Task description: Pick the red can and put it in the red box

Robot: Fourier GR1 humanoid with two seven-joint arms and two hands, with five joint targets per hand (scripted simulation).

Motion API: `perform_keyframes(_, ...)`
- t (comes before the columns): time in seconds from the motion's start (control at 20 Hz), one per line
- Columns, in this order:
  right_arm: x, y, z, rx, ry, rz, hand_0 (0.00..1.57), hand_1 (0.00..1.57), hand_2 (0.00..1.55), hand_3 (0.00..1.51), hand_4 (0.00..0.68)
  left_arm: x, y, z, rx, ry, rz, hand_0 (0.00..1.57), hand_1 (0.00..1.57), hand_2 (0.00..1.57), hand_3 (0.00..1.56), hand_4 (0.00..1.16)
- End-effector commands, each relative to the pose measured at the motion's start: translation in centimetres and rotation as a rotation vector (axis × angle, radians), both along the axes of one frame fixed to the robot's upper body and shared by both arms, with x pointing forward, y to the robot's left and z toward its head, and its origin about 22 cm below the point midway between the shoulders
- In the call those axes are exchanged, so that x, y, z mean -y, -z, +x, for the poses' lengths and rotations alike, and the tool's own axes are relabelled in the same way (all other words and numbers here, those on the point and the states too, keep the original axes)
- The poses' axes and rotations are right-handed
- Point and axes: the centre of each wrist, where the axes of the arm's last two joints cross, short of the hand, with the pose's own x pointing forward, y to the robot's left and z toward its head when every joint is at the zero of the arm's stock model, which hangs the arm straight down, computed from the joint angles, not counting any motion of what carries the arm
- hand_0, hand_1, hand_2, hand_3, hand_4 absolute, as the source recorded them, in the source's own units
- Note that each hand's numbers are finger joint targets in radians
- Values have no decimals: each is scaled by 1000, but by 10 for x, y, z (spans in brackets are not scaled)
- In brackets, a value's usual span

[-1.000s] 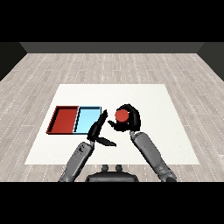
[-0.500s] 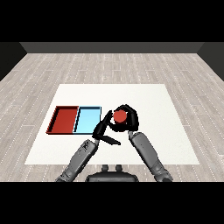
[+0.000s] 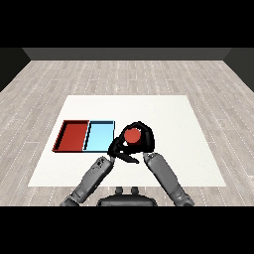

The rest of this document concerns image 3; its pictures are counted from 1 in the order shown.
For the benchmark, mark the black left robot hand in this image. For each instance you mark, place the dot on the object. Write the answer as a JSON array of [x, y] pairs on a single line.
[[115, 149]]

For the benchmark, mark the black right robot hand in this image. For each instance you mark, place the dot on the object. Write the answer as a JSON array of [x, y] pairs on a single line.
[[148, 139]]

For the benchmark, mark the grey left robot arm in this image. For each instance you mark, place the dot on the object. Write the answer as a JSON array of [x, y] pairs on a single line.
[[92, 180]]

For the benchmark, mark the light blue shallow open box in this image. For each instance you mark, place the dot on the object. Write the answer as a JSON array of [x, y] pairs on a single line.
[[100, 136]]

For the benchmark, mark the red shallow open box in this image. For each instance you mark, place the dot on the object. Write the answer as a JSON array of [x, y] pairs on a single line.
[[72, 136]]

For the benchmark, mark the dark grey robot body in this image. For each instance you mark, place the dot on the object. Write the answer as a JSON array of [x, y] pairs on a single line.
[[127, 199]]

